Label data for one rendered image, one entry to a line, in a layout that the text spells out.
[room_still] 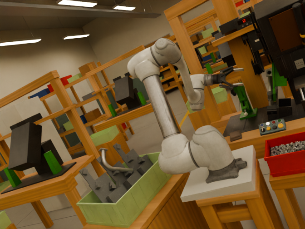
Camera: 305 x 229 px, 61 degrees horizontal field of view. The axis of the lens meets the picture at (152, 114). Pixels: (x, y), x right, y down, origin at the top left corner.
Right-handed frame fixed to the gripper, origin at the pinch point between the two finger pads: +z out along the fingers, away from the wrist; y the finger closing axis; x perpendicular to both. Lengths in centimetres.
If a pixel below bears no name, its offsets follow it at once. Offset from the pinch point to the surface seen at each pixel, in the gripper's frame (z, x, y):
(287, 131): 28, -5, -44
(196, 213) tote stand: -32, 27, -95
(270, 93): 18.9, -0.5, -15.4
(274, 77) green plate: 22.0, -6.9, -6.9
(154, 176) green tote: -54, -6, -76
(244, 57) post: 0.6, 12.6, 25.0
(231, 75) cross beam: -12.2, 29.6, 20.4
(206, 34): -180, 483, 468
